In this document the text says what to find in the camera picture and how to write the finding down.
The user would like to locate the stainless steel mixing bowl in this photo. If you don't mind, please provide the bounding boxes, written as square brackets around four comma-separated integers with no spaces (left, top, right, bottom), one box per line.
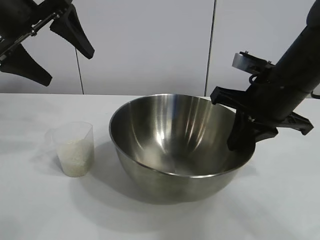
[108,93,257,205]

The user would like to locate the white uncooked rice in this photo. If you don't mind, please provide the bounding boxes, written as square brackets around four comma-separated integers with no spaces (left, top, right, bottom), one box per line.
[56,139,94,178]

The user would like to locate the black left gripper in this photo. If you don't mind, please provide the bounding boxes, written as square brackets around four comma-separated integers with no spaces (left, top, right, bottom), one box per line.
[0,0,96,87]

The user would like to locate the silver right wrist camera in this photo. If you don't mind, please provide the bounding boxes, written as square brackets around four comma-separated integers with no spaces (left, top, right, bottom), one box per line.
[231,50,274,76]

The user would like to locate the translucent plastic measuring cup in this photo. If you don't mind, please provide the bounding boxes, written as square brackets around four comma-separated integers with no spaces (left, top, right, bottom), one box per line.
[44,121,95,178]

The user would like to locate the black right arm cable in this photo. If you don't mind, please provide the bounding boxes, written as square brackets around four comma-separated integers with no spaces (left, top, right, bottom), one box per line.
[248,71,270,85]

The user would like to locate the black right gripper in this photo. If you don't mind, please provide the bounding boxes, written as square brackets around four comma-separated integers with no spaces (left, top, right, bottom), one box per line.
[209,68,315,151]

